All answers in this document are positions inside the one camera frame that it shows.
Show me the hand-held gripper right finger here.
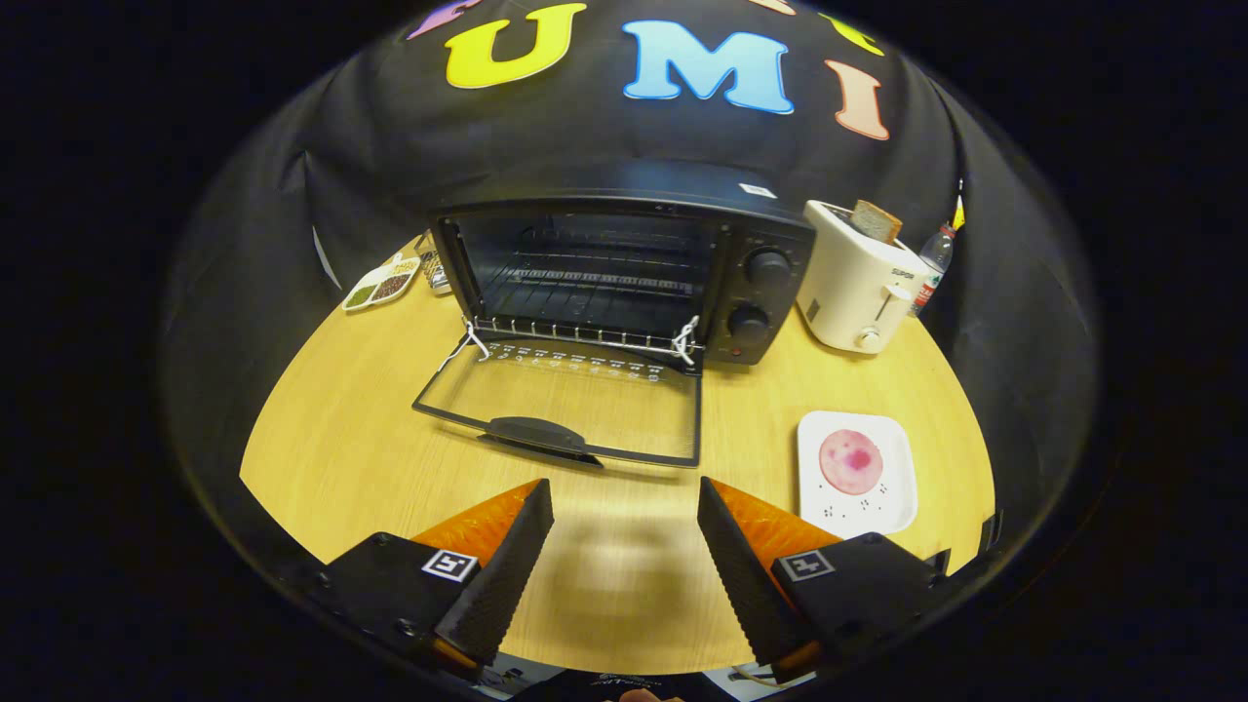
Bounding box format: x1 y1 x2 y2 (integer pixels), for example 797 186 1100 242
696 476 952 683

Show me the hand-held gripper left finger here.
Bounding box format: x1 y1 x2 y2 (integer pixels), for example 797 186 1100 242
310 478 555 682

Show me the pink round food slice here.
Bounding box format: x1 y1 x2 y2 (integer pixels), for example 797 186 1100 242
819 429 885 496

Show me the white square plate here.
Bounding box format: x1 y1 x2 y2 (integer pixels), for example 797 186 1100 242
797 410 919 539

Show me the black toaster oven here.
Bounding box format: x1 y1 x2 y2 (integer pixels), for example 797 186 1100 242
411 161 818 469

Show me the white pop-up toaster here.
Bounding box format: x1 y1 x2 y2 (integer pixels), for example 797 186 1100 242
795 200 942 354

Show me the bunch of keys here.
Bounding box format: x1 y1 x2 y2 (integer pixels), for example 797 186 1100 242
419 232 454 296

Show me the white divided snack dish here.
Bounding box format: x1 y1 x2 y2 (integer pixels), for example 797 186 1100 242
341 253 422 313

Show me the clear water bottle red label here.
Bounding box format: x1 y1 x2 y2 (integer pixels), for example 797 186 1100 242
912 224 956 318

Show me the brown bread slice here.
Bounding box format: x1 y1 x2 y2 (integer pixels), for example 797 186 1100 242
850 199 904 245

